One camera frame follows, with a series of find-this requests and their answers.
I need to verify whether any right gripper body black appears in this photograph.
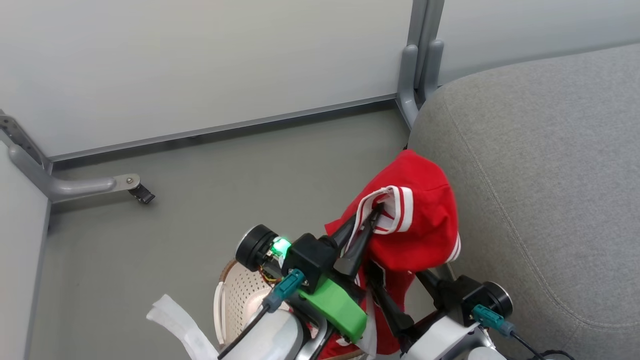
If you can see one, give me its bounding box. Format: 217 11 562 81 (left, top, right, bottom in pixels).
399 275 514 351

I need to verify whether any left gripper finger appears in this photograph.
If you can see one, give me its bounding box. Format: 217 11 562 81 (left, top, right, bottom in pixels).
334 202 386 279
327 214 359 251

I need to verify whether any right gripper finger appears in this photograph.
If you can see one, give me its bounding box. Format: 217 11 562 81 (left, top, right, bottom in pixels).
416 271 444 303
369 262 415 333

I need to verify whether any left gripper body black green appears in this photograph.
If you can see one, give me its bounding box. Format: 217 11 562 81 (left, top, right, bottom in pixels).
235 224 369 344

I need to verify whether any red shirt with white stripes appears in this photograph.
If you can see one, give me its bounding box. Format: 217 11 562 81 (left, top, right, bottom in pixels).
307 149 462 360

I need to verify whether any white perforated laundry basket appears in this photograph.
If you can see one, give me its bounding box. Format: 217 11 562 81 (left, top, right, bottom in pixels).
214 259 366 360
217 269 306 360

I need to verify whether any grey fabric sofa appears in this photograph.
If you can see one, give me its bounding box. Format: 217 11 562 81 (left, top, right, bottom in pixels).
407 42 640 360

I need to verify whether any white fabric strip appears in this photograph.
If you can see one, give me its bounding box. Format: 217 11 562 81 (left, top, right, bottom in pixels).
146 294 220 360

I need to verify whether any black caster wheel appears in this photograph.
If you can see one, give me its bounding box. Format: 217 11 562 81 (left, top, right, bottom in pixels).
128 183 156 205

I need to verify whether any grey metal partition foot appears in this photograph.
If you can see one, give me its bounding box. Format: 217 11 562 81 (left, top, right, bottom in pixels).
0 111 142 205

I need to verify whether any black cable with teal plug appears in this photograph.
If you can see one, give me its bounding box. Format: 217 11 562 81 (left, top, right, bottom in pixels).
471 304 576 360

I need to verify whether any grey metal partition post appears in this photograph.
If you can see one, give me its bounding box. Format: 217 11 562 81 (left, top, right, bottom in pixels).
396 0 446 130

